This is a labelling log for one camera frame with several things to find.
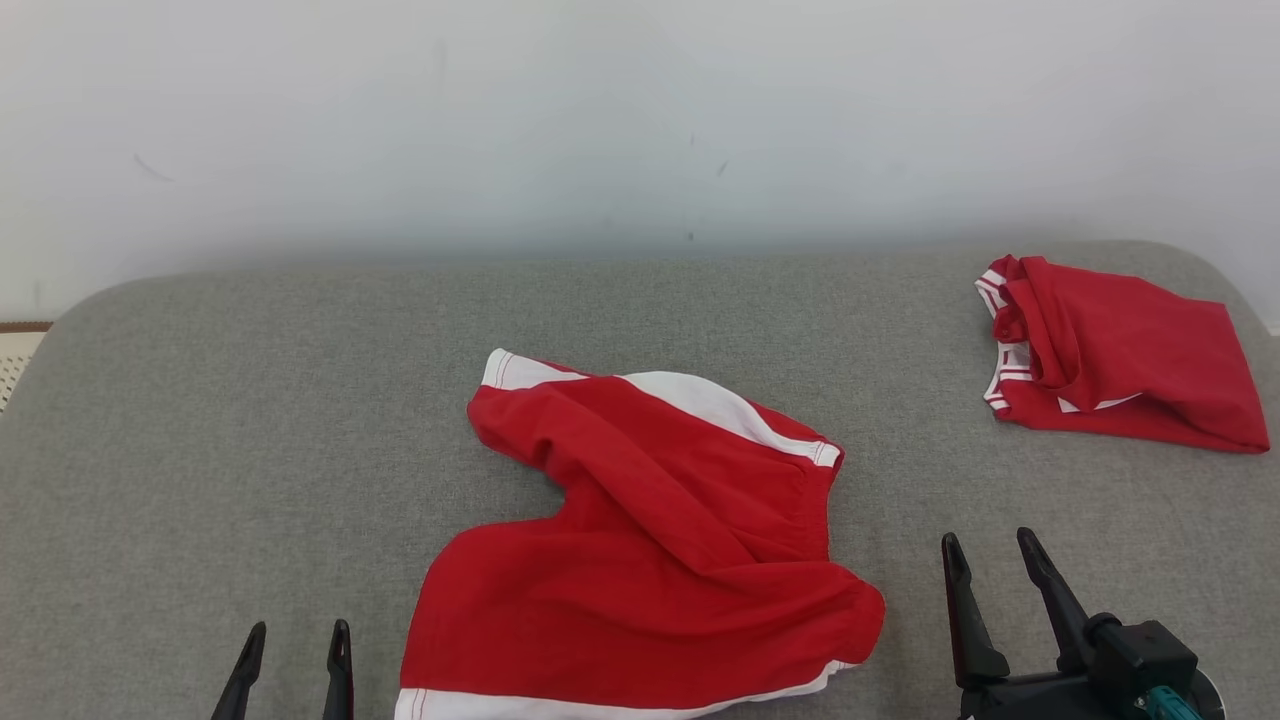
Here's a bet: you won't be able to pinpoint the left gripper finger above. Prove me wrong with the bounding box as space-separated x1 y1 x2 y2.
210 621 268 720
322 619 354 720

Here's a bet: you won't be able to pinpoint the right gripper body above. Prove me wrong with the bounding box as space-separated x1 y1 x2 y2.
958 670 1141 720

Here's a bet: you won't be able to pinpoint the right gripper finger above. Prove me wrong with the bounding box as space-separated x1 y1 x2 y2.
940 532 1011 689
1016 527 1096 671

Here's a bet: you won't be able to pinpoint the red shorts with white stripes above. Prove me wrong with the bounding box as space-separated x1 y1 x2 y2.
393 347 886 720

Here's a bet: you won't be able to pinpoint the cream perforated laundry basket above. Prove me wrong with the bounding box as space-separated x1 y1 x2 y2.
0 322 53 411

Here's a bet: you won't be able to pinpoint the red basketball jersey number 23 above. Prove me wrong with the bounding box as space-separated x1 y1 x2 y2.
975 254 1271 455

